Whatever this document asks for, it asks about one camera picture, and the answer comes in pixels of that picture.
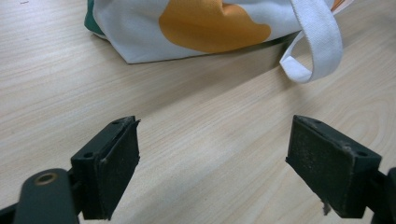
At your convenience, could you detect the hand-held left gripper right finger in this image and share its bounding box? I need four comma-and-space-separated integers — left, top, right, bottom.
285, 114, 383, 219

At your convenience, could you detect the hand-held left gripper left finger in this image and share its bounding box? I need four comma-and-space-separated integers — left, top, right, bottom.
70, 115, 141, 221

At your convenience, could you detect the white canvas tote bag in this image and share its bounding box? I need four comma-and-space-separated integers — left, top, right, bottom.
83, 0, 354, 84

